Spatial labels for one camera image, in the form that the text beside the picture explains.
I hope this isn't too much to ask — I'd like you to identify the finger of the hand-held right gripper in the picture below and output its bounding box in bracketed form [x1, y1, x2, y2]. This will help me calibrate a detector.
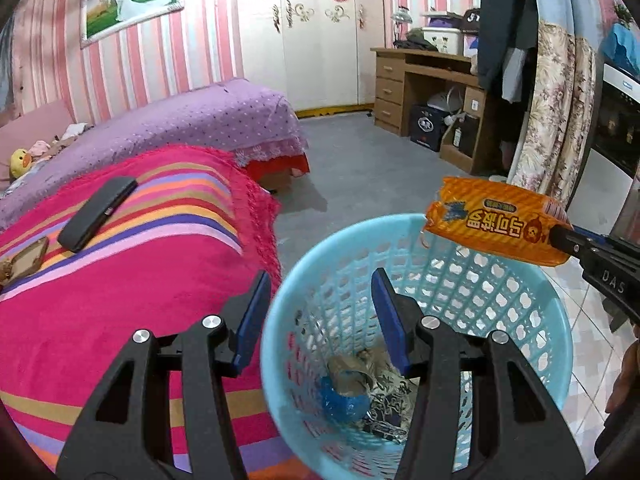
[550, 225, 608, 273]
[572, 226, 640, 261]

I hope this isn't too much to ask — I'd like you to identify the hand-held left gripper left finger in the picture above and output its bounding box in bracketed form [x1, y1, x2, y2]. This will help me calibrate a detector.
[56, 270, 273, 480]

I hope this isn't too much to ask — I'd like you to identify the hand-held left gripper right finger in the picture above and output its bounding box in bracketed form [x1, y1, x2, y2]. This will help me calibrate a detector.
[371, 267, 586, 480]

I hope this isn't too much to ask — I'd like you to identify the orange snack wrapper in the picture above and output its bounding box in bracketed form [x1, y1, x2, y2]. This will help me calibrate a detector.
[422, 176, 575, 267]

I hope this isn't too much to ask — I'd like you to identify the grey printed snack bag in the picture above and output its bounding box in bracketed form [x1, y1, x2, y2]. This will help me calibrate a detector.
[360, 355, 421, 443]

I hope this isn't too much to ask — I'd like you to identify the light blue plastic basket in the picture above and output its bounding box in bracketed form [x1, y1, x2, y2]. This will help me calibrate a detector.
[260, 213, 574, 480]

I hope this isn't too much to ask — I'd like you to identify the white appliance with dark window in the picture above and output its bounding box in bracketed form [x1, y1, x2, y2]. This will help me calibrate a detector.
[572, 62, 640, 241]

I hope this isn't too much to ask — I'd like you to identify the striped pink blanket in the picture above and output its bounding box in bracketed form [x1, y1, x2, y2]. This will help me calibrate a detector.
[0, 144, 283, 480]

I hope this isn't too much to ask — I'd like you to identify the floral curtain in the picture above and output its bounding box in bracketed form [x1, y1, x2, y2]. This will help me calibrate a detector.
[507, 0, 601, 208]

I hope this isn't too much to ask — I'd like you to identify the red bed skirt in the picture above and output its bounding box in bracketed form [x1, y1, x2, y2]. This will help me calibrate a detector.
[247, 154, 311, 183]

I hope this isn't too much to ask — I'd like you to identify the black box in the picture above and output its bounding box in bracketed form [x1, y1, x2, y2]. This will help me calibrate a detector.
[410, 105, 448, 153]

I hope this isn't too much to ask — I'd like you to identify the black case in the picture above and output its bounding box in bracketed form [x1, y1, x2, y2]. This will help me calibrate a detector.
[57, 176, 138, 253]

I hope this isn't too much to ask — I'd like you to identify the blue cloth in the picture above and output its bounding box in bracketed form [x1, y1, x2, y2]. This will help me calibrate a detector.
[600, 22, 640, 78]

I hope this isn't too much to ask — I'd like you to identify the purple dotted bedspread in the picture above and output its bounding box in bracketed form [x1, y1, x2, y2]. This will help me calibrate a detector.
[0, 77, 308, 231]

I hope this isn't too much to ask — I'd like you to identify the dark hanging jacket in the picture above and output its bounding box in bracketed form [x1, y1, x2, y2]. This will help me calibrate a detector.
[477, 0, 541, 103]

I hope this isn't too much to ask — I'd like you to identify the wooden desk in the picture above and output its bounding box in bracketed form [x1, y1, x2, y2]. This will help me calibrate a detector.
[371, 47, 501, 176]

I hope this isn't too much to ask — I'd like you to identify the white storage box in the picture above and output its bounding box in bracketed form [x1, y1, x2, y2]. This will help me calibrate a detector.
[420, 10, 466, 56]

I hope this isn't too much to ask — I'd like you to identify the desk lamp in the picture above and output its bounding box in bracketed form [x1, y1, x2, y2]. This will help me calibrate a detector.
[390, 7, 412, 43]

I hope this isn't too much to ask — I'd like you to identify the white wardrobe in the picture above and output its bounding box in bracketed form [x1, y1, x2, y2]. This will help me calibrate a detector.
[235, 0, 386, 113]

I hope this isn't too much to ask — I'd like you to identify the yellow duck plush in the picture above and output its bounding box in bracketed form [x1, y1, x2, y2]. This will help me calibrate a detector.
[10, 147, 33, 180]

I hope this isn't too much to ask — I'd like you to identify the pink headboard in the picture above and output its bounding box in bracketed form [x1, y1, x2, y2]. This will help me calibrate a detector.
[0, 99, 76, 133]

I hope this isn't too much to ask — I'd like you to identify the framed wall picture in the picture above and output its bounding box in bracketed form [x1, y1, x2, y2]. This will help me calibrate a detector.
[79, 0, 185, 50]

